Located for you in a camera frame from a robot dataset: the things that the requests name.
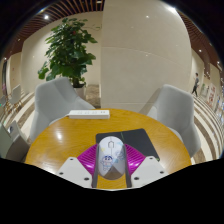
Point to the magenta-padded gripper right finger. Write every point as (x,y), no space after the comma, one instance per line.
(146,170)

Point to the white cartoon-print computer mouse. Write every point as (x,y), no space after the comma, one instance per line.
(111,156)

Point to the black square mouse pad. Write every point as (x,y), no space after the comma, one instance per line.
(140,140)

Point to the white power strip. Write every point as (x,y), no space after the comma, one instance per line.
(89,114)

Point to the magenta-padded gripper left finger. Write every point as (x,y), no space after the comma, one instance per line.
(76,170)

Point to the person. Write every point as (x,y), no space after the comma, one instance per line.
(195,83)

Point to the large green potted plant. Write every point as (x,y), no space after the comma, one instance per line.
(68,50)

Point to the grey shell chair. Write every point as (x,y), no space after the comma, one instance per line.
(53,101)
(176,110)

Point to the group of grey chairs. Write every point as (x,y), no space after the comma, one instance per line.
(14,95)

